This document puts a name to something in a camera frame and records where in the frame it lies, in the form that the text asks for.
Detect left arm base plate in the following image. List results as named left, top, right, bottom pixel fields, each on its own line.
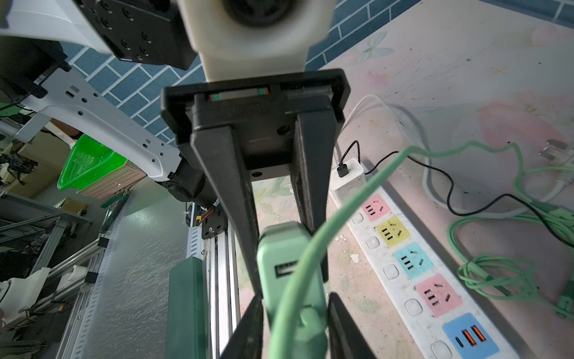
left=200, top=204, right=228, bottom=240

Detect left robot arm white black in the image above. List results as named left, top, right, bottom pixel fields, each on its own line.
left=1, top=1, right=350, bottom=293

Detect white charger with black cable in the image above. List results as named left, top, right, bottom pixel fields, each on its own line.
left=335, top=141, right=573, bottom=248

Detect green rectangular pad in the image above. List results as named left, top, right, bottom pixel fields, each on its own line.
left=166, top=257, right=209, bottom=358

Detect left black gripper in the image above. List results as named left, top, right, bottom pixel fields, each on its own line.
left=161, top=69, right=351, bottom=294

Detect white power strip coloured sockets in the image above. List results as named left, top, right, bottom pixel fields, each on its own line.
left=329, top=93, right=574, bottom=359

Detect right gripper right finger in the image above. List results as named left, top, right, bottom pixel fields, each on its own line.
left=327, top=293, right=376, bottom=359

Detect green plastic basket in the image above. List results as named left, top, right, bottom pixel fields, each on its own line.
left=58, top=134, right=128, bottom=190

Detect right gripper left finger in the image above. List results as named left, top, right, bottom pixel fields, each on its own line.
left=220, top=293, right=265, bottom=359

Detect green charger plug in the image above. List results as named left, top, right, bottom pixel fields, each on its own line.
left=256, top=140, right=526, bottom=359

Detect light green coiled cable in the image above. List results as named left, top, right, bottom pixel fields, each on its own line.
left=445, top=152, right=574, bottom=320

